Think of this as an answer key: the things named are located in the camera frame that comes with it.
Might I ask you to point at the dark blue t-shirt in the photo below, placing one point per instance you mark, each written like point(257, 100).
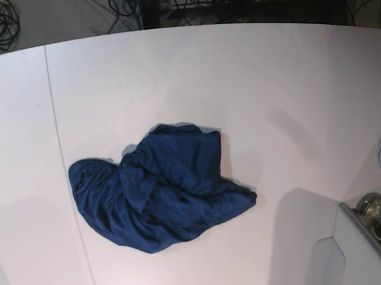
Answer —
point(168, 190)

